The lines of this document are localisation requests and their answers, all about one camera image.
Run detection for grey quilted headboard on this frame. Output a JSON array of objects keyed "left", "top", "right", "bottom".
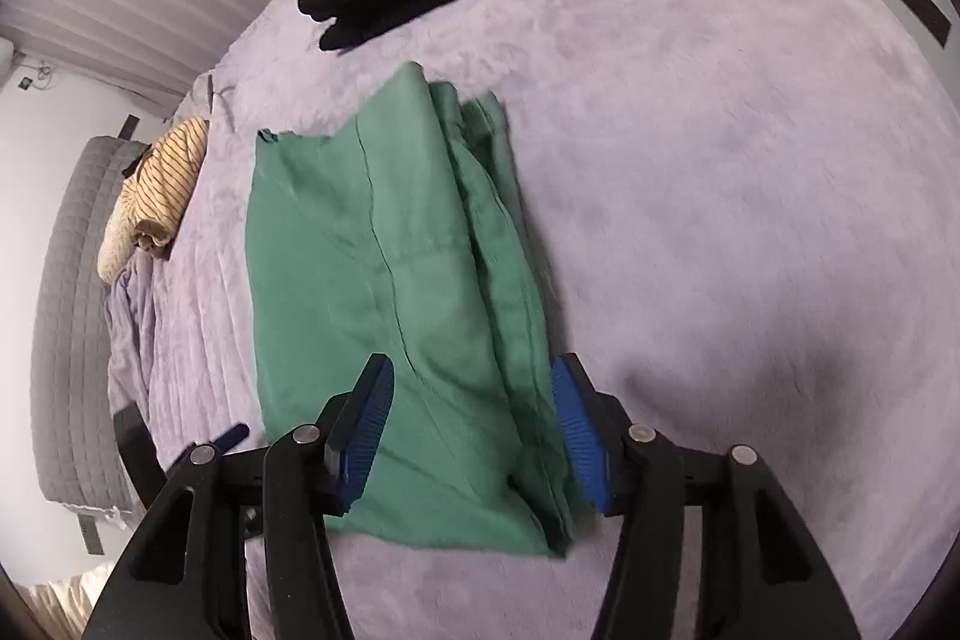
[{"left": 30, "top": 135, "right": 162, "bottom": 513}]

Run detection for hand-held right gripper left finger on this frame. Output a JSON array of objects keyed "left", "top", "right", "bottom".
[{"left": 81, "top": 353, "right": 395, "bottom": 640}]

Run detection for wall socket with cable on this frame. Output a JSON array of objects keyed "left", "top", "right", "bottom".
[{"left": 15, "top": 56, "right": 57, "bottom": 92}]

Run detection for green pants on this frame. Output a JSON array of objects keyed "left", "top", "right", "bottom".
[{"left": 244, "top": 60, "right": 593, "bottom": 558}]

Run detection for dark curved band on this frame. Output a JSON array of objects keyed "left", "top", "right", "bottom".
[{"left": 111, "top": 401, "right": 167, "bottom": 513}]

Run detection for striped beige garment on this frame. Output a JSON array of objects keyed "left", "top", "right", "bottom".
[{"left": 97, "top": 116, "right": 211, "bottom": 283}]

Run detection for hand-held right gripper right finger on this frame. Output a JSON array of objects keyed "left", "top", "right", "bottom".
[{"left": 550, "top": 353, "right": 861, "bottom": 640}]

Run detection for lilac fleece blanket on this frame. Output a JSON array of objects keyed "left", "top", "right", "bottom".
[{"left": 105, "top": 0, "right": 960, "bottom": 640}]

